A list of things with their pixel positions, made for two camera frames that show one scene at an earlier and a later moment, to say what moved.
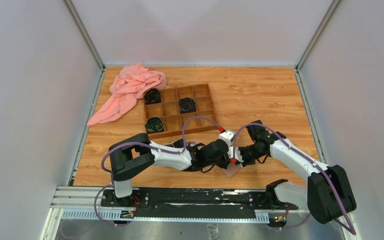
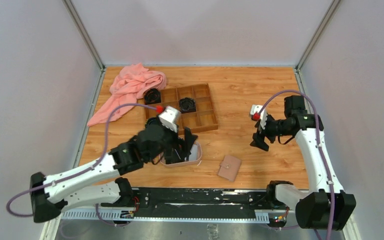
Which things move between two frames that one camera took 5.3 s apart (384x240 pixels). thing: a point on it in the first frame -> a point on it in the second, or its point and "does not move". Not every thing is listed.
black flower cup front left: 154,124 does not move
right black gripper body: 250,154 -> 274,128
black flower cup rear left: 152,96 does not move
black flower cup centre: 187,105 does not move
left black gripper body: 221,162 -> 170,139
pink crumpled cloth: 131,83 does not move
